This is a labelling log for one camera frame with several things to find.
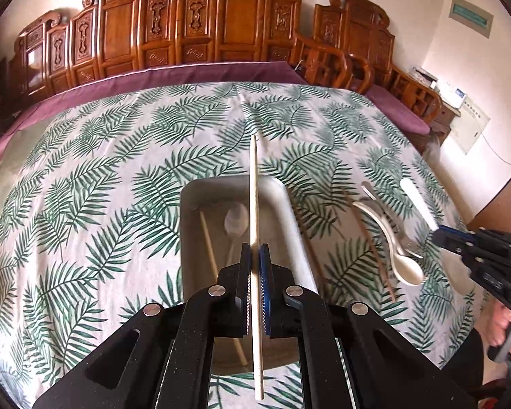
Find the carved wooden armchair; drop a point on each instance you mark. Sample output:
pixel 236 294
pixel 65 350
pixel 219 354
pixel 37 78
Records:
pixel 360 28

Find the silver metal spoon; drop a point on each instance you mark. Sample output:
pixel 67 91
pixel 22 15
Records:
pixel 403 257

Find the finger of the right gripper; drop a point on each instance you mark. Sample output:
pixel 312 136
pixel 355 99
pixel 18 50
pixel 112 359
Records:
pixel 455 241

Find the palm leaf tablecloth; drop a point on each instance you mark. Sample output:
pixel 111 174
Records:
pixel 90 214

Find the light wooden chopstick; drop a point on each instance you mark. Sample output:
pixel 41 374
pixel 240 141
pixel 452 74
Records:
pixel 255 287

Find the person's right hand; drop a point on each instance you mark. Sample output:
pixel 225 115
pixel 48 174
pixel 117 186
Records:
pixel 498 324

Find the white spoon inside tray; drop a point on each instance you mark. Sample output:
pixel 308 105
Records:
pixel 236 223

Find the long carved wooden sofa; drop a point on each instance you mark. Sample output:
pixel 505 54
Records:
pixel 55 53

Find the dark brown chopstick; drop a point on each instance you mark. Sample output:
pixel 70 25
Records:
pixel 383 275

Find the white plastic spoon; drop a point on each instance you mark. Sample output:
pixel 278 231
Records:
pixel 457 273

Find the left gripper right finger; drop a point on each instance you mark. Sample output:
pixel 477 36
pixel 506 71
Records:
pixel 337 359

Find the wall electrical panel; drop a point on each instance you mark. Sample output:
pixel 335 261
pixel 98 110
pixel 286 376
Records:
pixel 471 16

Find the purple armchair cushion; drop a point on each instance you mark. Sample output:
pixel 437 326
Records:
pixel 403 118

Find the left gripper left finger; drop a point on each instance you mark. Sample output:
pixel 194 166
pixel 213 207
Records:
pixel 217 311

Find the wooden side table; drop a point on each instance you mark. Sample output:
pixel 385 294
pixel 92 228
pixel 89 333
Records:
pixel 441 123

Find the chopstick inside tray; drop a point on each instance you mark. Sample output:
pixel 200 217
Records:
pixel 210 253

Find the purple sofa cushion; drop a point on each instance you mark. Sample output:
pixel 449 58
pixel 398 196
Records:
pixel 273 72

